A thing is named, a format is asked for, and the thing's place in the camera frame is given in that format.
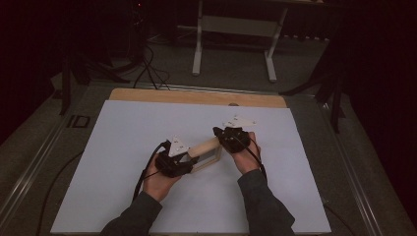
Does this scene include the black floor cable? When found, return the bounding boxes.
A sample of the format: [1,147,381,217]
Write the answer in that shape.
[34,149,86,236]

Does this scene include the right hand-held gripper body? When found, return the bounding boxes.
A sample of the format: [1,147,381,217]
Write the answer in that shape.
[218,114,258,154]

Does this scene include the white metal desk frame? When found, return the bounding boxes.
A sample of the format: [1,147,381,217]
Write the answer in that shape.
[191,0,289,83]

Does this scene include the wooden picture frame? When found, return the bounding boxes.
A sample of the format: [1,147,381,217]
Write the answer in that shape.
[186,137,224,174]

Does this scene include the person's right hand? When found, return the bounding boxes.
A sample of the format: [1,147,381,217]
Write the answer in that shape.
[230,131,264,175]

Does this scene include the right hand-held gripper cable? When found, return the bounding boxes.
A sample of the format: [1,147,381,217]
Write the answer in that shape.
[229,137,268,185]

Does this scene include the wooden table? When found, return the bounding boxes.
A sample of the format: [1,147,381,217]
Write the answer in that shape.
[108,88,288,108]

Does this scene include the left hand-held gripper cable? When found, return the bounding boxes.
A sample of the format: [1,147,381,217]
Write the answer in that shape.
[132,140,171,202]

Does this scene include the black floor cables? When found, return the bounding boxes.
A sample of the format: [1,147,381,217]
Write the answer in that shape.
[132,42,171,91]

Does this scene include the person's left hand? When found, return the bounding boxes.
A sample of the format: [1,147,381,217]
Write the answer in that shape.
[143,163,183,203]

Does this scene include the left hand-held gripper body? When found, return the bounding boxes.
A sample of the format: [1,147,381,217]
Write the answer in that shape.
[154,136,201,179]

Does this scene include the black stand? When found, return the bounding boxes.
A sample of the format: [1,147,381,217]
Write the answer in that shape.
[279,63,347,134]
[58,53,131,116]

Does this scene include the black floor socket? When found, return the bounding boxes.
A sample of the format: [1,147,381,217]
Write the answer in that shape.
[67,114,91,129]

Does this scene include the metal floor rail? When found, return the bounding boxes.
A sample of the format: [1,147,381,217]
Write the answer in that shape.
[316,99,385,236]
[0,112,72,227]

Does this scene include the hand-held gripper cable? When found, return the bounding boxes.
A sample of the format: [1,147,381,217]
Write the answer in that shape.
[132,140,171,202]
[229,137,268,185]

